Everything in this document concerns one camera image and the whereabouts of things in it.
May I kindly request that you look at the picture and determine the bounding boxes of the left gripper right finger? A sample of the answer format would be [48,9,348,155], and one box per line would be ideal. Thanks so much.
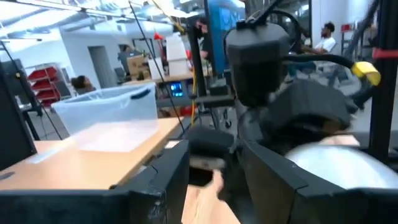
[242,141,398,224]

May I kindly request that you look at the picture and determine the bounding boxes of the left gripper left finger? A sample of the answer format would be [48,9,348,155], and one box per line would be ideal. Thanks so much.
[0,139,190,224]

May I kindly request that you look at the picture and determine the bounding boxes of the person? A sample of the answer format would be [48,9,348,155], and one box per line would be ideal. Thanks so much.
[70,75,96,96]
[301,21,337,56]
[195,17,215,62]

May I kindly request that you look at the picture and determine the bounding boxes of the light wooden desk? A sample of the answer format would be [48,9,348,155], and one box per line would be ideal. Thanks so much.
[0,116,184,191]

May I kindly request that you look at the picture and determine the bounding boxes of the clear plastic storage bin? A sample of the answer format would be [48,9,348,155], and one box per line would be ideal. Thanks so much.
[51,82,159,153]

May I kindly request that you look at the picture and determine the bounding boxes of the blue panel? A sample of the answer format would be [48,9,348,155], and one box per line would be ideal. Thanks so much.
[207,0,246,75]

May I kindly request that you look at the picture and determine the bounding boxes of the blue lit screen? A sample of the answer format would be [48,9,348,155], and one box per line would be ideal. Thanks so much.
[169,81,185,98]

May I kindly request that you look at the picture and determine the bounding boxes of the black stand pole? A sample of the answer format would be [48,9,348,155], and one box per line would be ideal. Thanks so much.
[185,23,208,98]

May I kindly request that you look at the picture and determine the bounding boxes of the thin black rod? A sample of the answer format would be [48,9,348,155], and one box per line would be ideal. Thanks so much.
[128,0,187,135]

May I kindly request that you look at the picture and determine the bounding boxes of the cardboard box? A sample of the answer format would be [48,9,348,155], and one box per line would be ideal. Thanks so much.
[126,55,150,80]

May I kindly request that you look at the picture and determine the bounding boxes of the white stacked boxes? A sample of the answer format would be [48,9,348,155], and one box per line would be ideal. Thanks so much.
[165,32,191,77]

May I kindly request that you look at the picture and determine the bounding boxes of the black monitor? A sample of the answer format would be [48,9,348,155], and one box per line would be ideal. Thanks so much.
[0,59,38,172]

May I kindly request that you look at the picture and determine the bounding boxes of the red shelf rack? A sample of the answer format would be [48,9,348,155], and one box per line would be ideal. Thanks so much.
[27,66,62,108]

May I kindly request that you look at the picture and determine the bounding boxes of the black camera cable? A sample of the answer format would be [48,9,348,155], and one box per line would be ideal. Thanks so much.
[281,53,379,110]

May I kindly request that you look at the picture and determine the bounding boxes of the yellow cable tag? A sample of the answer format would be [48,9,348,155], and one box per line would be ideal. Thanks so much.
[351,61,382,86]

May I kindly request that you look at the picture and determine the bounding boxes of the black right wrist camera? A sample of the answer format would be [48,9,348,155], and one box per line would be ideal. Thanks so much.
[225,21,292,107]

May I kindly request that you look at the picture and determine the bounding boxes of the black aluminium frame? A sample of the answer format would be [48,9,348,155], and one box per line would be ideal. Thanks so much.
[357,0,398,172]

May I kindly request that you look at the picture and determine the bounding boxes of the yellow cable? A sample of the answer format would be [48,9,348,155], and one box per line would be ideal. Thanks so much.
[189,67,199,127]

